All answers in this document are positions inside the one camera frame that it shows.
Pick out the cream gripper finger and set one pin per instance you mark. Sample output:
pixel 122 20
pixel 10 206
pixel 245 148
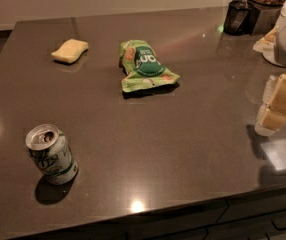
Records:
pixel 267 42
pixel 272 113

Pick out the black mesh cup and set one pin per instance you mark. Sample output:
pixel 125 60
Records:
pixel 237 17

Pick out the green rice chip bag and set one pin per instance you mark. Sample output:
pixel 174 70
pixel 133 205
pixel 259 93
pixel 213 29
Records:
pixel 142 68

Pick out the silver green 7up can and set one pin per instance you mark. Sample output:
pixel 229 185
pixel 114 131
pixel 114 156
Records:
pixel 48 148

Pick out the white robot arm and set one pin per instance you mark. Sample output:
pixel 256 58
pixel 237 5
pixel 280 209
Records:
pixel 272 113

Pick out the yellow sponge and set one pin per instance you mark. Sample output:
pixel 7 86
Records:
pixel 70 51

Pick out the dark drawer with handle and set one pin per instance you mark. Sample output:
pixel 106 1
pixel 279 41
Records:
pixel 256 221

